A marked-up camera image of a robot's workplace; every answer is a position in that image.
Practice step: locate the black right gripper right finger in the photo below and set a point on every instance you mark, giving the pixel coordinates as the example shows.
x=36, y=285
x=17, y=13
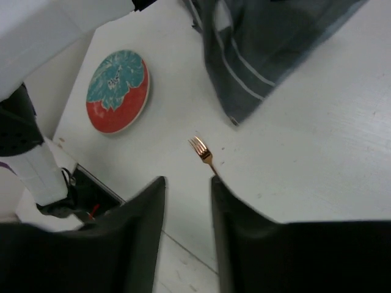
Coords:
x=257, y=254

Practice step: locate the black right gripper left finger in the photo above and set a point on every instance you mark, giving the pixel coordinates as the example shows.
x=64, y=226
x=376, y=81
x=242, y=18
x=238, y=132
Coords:
x=116, y=253

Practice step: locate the grey striped cloth placemat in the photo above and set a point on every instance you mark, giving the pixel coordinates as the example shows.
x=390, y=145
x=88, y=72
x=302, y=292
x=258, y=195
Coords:
x=250, y=47

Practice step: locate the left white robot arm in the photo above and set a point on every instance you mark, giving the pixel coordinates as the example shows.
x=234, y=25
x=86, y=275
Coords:
x=25, y=152

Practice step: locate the copper fork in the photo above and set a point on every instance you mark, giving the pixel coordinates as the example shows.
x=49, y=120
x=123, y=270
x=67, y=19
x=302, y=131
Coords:
x=203, y=152

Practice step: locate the red and teal round plate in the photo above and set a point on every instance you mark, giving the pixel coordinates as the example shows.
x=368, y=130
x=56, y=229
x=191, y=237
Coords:
x=118, y=91

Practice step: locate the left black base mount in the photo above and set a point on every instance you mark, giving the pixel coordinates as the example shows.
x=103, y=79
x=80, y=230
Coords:
x=88, y=198

